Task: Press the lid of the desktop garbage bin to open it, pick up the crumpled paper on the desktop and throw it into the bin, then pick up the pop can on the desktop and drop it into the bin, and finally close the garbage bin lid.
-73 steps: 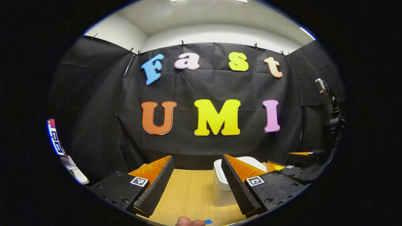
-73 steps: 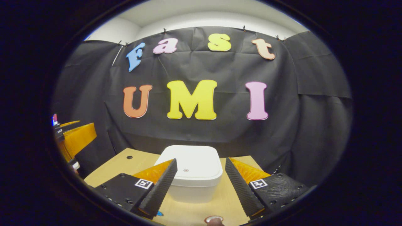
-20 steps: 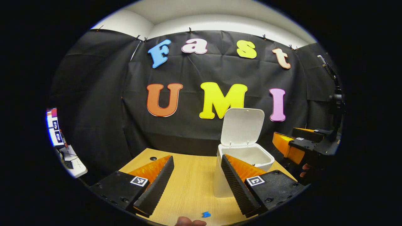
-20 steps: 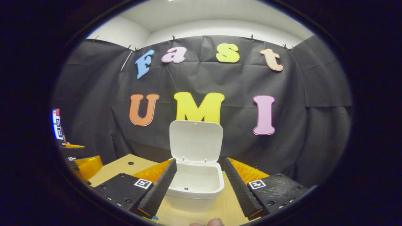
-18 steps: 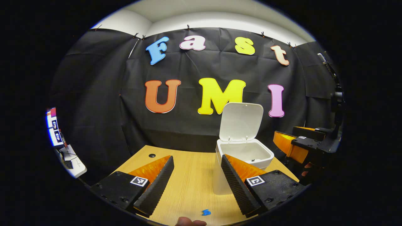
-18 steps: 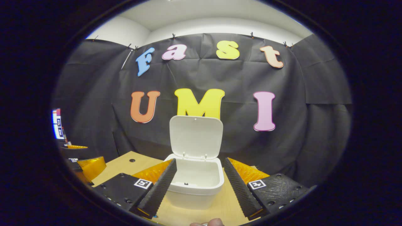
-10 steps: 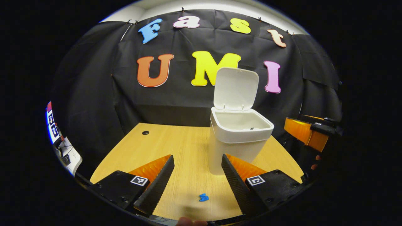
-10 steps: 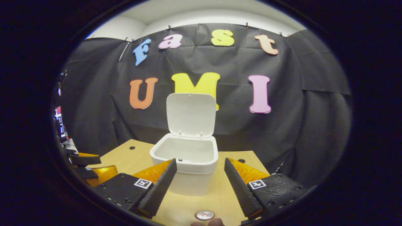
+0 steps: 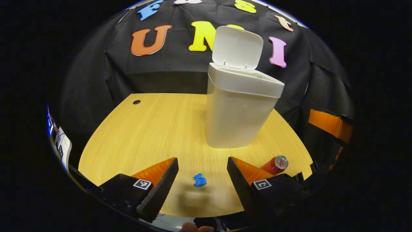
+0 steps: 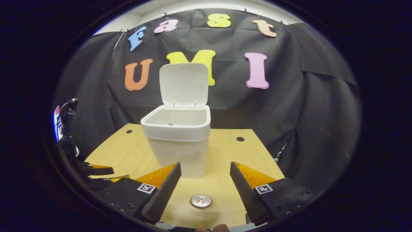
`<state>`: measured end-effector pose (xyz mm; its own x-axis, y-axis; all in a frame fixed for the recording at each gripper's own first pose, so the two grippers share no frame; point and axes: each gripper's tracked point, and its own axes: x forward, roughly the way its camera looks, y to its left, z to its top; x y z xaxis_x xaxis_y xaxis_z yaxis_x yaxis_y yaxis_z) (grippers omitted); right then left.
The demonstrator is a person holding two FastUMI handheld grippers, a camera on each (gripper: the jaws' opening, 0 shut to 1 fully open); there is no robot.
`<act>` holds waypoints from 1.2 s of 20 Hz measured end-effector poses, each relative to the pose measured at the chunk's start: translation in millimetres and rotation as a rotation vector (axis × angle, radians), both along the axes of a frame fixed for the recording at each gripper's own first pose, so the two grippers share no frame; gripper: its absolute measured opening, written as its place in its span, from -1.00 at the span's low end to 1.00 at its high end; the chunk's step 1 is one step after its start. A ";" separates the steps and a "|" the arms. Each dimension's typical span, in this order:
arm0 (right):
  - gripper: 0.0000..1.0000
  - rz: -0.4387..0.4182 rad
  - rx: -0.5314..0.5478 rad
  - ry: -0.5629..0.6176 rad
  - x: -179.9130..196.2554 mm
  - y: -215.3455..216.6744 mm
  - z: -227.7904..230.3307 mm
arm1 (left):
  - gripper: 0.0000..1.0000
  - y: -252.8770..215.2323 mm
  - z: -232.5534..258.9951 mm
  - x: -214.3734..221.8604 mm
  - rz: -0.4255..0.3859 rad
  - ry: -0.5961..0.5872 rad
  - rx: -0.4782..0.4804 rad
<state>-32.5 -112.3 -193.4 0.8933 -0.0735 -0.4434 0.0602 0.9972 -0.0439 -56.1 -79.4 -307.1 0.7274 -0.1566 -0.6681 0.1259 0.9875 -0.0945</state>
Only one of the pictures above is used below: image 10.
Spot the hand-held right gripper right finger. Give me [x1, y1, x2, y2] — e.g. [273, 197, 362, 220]
[230, 162, 317, 226]

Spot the grey metal stand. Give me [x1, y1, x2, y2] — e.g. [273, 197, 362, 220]
[274, 142, 289, 162]

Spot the wooden desktop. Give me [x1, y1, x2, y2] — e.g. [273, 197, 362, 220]
[84, 123, 285, 229]

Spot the computer monitor screen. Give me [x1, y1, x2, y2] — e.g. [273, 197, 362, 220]
[52, 105, 63, 142]

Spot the black backdrop cloth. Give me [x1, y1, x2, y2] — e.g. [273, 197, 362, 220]
[53, 8, 362, 194]

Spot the red pop can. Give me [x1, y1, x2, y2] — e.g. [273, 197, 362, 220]
[190, 194, 213, 209]

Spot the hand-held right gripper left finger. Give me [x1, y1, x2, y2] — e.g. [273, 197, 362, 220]
[97, 162, 182, 225]

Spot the white desktop garbage bin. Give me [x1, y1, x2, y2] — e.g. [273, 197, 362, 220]
[141, 63, 211, 179]

